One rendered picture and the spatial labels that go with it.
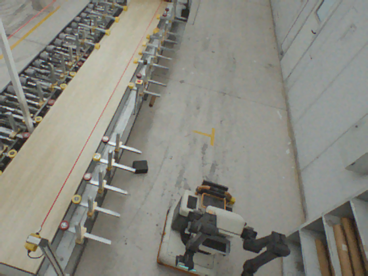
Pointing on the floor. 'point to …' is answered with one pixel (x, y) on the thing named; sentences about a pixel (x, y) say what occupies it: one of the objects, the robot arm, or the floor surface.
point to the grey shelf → (294, 242)
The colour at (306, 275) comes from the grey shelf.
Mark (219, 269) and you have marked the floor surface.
